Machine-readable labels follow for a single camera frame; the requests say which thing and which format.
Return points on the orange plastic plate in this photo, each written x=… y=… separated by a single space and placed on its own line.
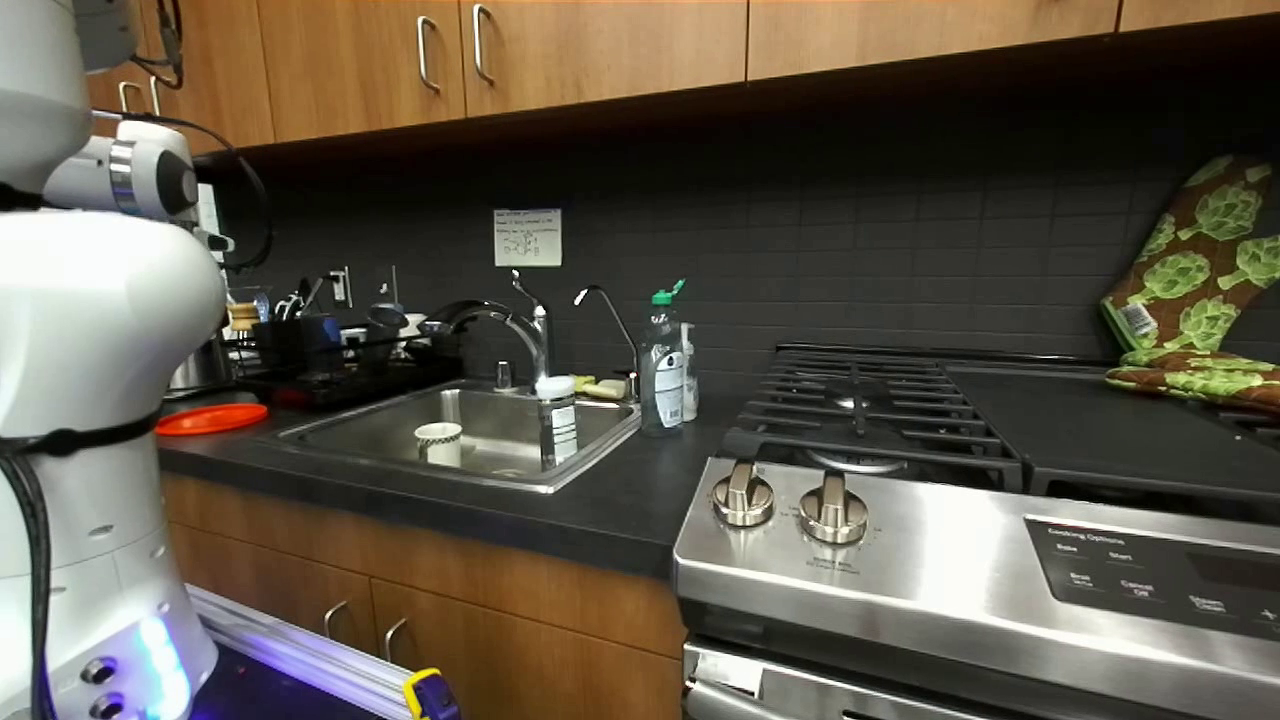
x=208 y=420

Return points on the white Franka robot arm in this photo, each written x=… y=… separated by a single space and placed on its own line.
x=95 y=307

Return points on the green cap dish soap bottle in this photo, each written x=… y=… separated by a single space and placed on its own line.
x=660 y=382

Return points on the yellow sponge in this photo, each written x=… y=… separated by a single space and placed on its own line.
x=603 y=390

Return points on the clear soap pump dispenser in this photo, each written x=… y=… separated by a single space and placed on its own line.
x=689 y=382

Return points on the thin chrome gooseneck tap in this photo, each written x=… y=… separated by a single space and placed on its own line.
x=616 y=314

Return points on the chrome kitchen faucet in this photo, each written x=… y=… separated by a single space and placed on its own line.
x=538 y=351

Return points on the clear plastic bottle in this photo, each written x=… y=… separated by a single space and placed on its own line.
x=563 y=427

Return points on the small chrome sink fitting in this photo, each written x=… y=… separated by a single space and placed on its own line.
x=502 y=375

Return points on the white paper note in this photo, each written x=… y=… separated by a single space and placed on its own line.
x=527 y=238

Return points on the steel stove knob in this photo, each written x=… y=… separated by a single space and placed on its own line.
x=833 y=509
x=742 y=503

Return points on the small white ceramic cup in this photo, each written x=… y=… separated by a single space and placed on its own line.
x=438 y=432

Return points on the black cast iron stove grate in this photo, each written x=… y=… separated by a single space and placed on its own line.
x=866 y=412

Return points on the stainless steel sink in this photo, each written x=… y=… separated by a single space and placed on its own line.
x=372 y=438

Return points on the wooden upper cabinet door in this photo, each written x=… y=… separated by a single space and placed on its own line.
x=222 y=83
x=347 y=64
x=1200 y=11
x=603 y=52
x=934 y=34

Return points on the wooden cabinet door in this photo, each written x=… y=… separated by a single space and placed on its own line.
x=1200 y=11
x=347 y=64
x=563 y=664
x=603 y=52
x=222 y=83
x=253 y=575
x=934 y=34

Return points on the wooden lower cabinet door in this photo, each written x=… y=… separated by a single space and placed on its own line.
x=253 y=575
x=563 y=664

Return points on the stainless steel gas stove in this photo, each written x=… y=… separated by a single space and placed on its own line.
x=934 y=584

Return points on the green patterned oven mitt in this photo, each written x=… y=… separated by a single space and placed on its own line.
x=1185 y=283

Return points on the metal light switch plate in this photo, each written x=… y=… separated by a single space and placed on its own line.
x=389 y=283

